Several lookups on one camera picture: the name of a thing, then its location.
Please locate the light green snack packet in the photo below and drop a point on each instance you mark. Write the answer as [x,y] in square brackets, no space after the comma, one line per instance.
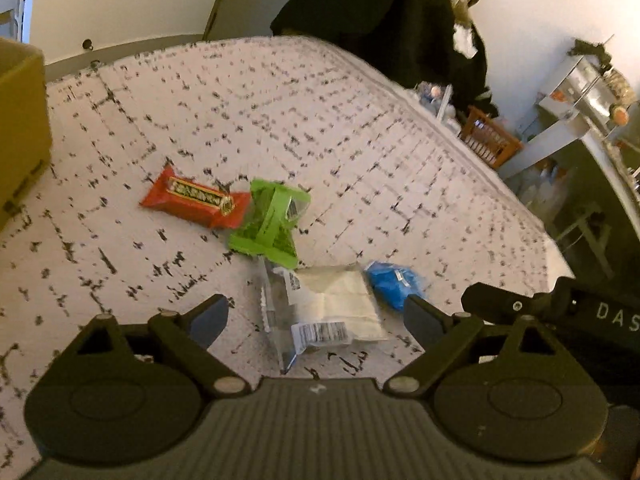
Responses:
[265,225]

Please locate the clear plastic container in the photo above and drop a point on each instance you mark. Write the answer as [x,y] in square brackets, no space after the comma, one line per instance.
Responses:
[434,100]

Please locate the white wafer packet clear wrapper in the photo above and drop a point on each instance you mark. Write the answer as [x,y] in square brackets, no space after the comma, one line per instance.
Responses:
[340,305]

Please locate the red snack packet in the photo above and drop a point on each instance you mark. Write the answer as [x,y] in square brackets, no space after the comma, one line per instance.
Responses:
[192,196]

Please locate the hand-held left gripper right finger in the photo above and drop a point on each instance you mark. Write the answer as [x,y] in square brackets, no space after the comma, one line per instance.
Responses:
[424,322]

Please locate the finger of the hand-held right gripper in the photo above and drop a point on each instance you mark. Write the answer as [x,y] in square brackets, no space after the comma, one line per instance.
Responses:
[505,302]

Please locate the dark hanging clothing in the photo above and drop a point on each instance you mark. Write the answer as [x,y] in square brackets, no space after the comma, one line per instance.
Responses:
[380,25]

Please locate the blue snack packet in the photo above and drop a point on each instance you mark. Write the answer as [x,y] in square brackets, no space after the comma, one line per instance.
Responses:
[392,282]

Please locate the small black wall knob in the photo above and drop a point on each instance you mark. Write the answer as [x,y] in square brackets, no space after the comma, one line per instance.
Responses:
[88,44]

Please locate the brown cardboard box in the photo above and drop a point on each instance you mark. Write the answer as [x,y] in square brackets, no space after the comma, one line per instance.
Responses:
[22,125]

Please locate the olive door frame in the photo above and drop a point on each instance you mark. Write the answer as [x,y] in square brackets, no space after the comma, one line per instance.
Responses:
[230,0]

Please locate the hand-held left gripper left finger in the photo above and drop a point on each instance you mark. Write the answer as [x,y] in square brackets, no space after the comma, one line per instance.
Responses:
[210,320]

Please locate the white table leg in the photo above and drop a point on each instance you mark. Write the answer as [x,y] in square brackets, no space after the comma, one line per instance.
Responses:
[545,147]

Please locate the orange slatted basket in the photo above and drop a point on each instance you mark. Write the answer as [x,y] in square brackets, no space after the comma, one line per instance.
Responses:
[490,137]

